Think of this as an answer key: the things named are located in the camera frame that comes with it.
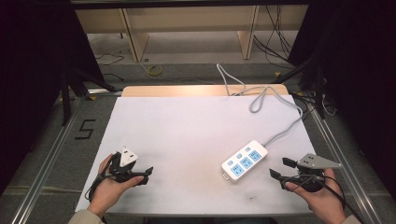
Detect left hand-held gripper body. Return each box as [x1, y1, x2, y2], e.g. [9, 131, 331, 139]
[106, 145, 147, 185]

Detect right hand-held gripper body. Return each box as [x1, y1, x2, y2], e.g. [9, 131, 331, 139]
[281, 152, 343, 193]

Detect person's left hand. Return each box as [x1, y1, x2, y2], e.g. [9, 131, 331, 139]
[88, 153, 145, 217]

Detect person's right hand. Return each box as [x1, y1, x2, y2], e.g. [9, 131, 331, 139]
[284, 168, 347, 218]

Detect white power strip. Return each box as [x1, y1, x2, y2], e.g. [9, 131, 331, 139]
[220, 139, 269, 184]

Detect white board sheet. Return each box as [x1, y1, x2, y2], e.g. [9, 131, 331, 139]
[75, 94, 318, 217]

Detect black metal stand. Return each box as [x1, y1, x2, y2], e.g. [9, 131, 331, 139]
[60, 66, 120, 127]
[274, 55, 327, 119]

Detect black curtain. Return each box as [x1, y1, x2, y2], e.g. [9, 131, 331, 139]
[288, 0, 396, 197]
[0, 0, 106, 195]

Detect light wooden bench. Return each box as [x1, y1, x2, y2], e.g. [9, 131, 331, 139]
[74, 5, 310, 63]

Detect aluminium floor rail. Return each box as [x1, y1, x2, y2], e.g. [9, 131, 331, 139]
[306, 98, 385, 224]
[11, 95, 86, 224]

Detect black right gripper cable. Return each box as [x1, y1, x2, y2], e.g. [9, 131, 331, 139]
[292, 174, 366, 224]

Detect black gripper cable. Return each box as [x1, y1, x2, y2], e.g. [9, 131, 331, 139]
[292, 174, 366, 224]
[84, 172, 110, 203]

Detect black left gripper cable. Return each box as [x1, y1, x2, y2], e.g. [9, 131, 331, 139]
[84, 172, 110, 203]

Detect grey power strip cable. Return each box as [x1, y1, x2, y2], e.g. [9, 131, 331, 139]
[216, 63, 304, 147]

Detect yellow cable coil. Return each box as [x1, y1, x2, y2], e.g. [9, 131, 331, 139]
[145, 63, 163, 79]

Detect thin black floor cable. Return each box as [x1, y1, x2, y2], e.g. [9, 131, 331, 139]
[94, 51, 126, 67]

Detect bundle of black cables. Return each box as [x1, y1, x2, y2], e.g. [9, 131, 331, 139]
[252, 4, 301, 69]

